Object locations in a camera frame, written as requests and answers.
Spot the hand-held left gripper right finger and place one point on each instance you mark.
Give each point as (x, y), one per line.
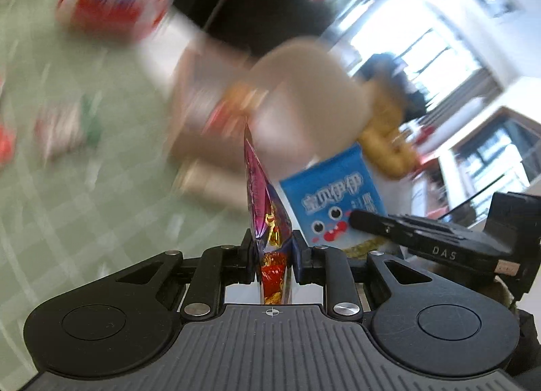
(298, 256)

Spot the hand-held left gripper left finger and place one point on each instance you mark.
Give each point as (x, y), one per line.
(252, 256)

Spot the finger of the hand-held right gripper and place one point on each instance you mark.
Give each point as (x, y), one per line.
(372, 223)

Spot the magenta snack packet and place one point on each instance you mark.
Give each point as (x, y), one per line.
(262, 205)

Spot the blue snack packet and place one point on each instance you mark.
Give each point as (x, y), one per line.
(321, 192)

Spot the pink cardboard box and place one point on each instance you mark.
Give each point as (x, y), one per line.
(198, 133)

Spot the green white clear packet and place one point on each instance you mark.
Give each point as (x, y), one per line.
(63, 129)

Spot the yellow lounge chair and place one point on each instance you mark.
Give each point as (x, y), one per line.
(389, 146)

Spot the beige dining chair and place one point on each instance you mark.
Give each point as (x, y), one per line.
(304, 91)

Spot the dark jacket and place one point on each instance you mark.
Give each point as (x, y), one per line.
(393, 74)

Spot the green checkered tablecloth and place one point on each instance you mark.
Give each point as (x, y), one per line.
(84, 205)

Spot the black tank cabinet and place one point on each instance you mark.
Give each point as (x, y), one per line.
(262, 6)

